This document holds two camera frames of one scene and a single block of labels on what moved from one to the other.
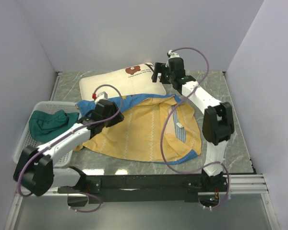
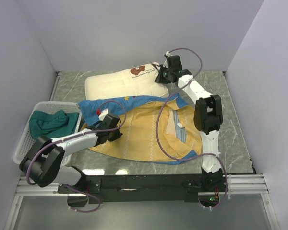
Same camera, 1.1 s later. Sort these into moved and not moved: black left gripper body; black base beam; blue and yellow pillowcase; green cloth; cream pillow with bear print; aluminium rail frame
Moved: cream pillow with bear print; black left gripper body
Not moved: green cloth; aluminium rail frame; black base beam; blue and yellow pillowcase
